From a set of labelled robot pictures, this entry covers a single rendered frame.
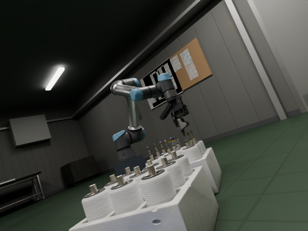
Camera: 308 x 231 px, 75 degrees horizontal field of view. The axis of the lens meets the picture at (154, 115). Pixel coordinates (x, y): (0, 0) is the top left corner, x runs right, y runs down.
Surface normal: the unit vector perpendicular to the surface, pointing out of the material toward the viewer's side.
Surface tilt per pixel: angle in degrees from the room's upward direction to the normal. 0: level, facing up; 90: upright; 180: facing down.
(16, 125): 90
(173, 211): 90
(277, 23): 90
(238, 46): 90
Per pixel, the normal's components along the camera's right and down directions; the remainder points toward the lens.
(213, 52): -0.68, 0.15
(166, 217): -0.38, 0.01
